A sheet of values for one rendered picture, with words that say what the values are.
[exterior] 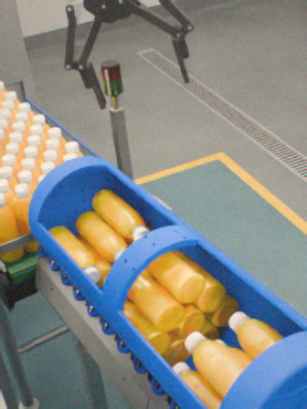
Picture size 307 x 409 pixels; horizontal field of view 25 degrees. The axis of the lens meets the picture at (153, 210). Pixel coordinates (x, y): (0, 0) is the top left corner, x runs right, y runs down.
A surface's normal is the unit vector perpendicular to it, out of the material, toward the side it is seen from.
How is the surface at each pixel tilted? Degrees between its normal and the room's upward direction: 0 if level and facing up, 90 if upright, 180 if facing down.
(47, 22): 90
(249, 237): 0
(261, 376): 25
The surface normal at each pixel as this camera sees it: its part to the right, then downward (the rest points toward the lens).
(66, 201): 0.52, 0.44
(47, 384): -0.10, -0.82
